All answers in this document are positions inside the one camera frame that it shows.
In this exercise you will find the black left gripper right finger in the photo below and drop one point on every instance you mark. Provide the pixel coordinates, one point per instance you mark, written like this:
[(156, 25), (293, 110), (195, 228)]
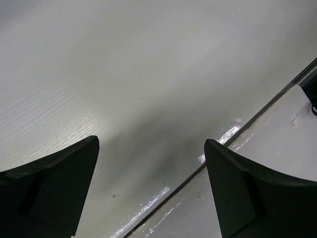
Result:
[(254, 201)]

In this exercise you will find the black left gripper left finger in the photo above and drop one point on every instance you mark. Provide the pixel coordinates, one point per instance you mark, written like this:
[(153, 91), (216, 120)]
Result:
[(45, 198)]

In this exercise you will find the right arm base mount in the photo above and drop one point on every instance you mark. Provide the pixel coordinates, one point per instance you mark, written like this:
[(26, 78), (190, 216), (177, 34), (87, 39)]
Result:
[(309, 86)]

